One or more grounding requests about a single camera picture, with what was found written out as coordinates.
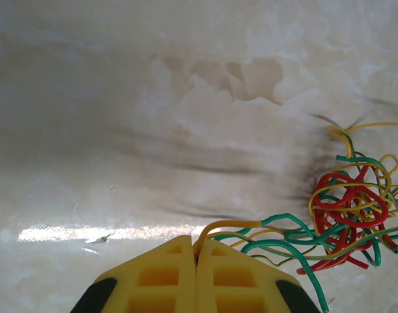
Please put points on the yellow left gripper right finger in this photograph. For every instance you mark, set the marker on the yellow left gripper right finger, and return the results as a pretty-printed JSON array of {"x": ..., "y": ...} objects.
[{"x": 231, "y": 261}]

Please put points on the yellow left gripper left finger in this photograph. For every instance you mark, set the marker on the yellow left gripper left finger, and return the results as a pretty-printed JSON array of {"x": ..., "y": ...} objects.
[{"x": 159, "y": 261}]

